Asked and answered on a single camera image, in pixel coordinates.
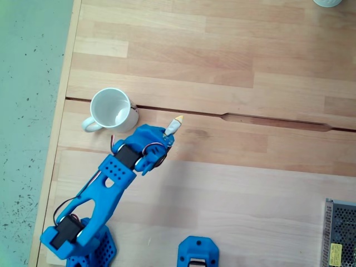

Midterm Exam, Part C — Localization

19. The white yellow sweet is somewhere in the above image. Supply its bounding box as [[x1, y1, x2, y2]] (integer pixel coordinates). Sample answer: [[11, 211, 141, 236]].
[[164, 115, 184, 137]]

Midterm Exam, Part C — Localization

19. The white mug black lettering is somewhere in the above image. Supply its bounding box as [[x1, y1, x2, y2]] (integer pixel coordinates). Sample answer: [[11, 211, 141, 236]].
[[81, 87, 139, 134]]

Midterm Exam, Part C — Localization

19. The pale wooden base board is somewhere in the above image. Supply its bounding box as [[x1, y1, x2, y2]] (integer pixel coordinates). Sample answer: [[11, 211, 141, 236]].
[[46, 150, 356, 267]]

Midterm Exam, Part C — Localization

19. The perforated metal power supply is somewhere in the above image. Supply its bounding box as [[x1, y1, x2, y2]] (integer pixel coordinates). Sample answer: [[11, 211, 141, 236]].
[[319, 197, 356, 267]]

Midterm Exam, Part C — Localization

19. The white round object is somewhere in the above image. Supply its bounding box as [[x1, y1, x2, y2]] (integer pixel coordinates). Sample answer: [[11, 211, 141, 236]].
[[313, 0, 343, 8]]

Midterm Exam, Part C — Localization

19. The blue printed post base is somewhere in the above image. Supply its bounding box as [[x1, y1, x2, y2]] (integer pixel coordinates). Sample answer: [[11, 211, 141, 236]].
[[177, 235, 220, 267]]

